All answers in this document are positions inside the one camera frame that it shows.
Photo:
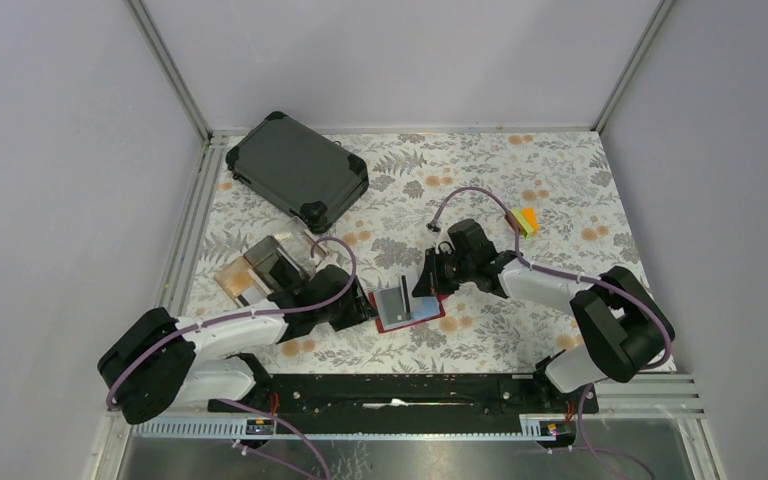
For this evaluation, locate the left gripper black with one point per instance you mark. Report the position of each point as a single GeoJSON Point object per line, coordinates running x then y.
{"type": "Point", "coordinates": [359, 308]}

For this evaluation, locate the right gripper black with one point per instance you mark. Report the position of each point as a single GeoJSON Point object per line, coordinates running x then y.
{"type": "Point", "coordinates": [431, 282]}

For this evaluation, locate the red leather card holder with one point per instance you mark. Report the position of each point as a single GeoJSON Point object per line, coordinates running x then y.
{"type": "Point", "coordinates": [422, 309]}

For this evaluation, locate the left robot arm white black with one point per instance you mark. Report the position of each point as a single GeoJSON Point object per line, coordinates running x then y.
{"type": "Point", "coordinates": [163, 361]}

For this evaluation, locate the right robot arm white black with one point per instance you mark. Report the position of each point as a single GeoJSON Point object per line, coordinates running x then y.
{"type": "Point", "coordinates": [622, 328]}

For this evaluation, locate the clear acrylic card organizer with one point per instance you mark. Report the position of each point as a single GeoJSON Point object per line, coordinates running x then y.
{"type": "Point", "coordinates": [286, 258]}

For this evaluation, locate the white card stack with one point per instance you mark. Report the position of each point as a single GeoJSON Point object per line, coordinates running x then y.
{"type": "Point", "coordinates": [252, 294]}

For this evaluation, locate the orange green sticky note block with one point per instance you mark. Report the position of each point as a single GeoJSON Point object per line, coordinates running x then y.
{"type": "Point", "coordinates": [525, 221]}

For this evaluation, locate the wooden block base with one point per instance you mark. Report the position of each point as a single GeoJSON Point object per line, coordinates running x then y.
{"type": "Point", "coordinates": [235, 276]}

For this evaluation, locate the dark grey hard case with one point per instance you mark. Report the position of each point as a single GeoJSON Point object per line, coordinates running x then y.
{"type": "Point", "coordinates": [299, 171]}

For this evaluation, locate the floral patterned table mat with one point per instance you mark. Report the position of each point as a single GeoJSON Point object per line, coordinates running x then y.
{"type": "Point", "coordinates": [564, 176]}

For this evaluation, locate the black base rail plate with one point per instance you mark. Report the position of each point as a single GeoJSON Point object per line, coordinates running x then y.
{"type": "Point", "coordinates": [412, 404]}

